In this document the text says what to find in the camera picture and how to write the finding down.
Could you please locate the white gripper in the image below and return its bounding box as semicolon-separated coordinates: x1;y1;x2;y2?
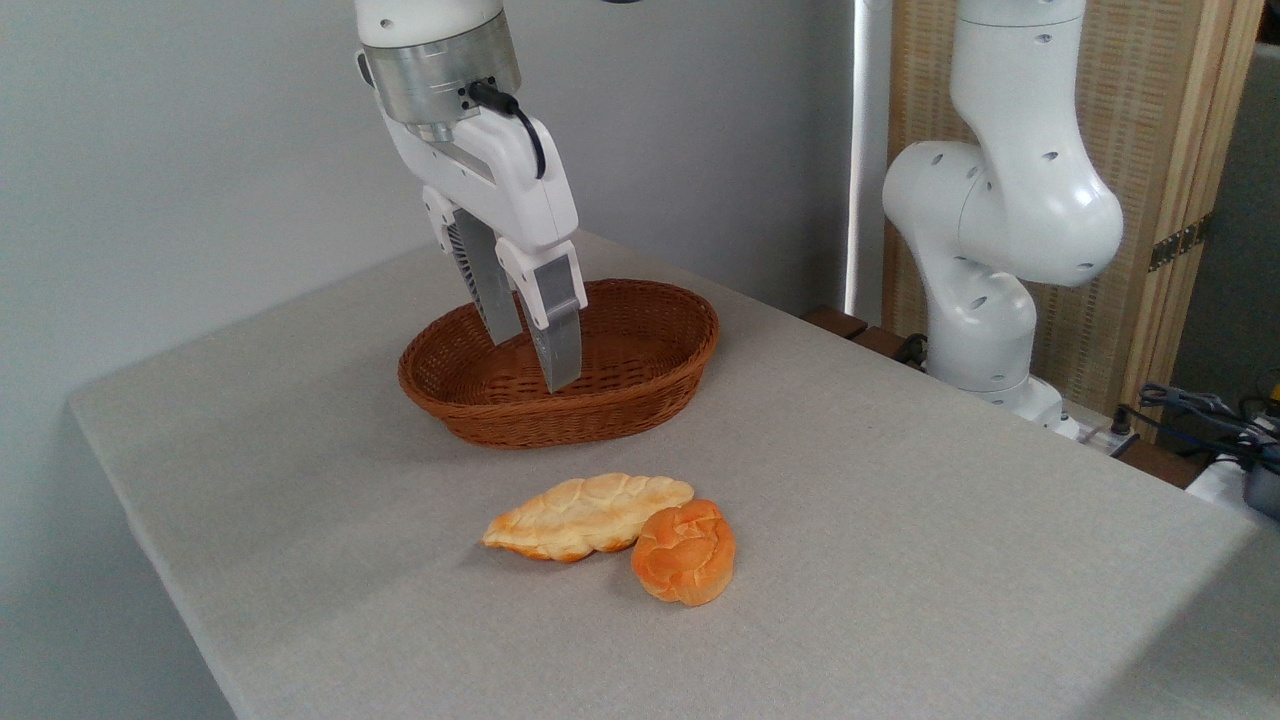
378;108;589;393

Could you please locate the round orange bread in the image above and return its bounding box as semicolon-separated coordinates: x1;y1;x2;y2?
630;499;737;607

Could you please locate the brown wicker oval basket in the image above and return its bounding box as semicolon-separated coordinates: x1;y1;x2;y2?
397;278;721;449

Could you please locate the long leaf-shaped bread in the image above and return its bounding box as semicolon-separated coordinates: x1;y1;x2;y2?
481;472;695;563

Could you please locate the grey tablecloth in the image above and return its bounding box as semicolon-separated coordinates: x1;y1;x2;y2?
68;230;1280;720

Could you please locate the white power strip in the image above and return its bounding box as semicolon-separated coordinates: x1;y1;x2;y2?
1062;418;1143;459

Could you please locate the wooden woven folding screen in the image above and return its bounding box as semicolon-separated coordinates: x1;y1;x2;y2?
882;0;1266;441

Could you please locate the metal screen hinge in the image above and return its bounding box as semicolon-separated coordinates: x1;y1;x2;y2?
1148;215;1213;273

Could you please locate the dark grey partition panel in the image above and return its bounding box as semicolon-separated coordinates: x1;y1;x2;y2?
1170;40;1280;421

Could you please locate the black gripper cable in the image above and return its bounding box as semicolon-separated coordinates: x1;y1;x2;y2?
468;80;547;181

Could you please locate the white vertical post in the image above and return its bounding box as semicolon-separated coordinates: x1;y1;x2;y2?
845;0;894;326

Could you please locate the grey cable bundle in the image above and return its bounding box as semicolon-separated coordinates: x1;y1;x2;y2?
1138;382;1280;473

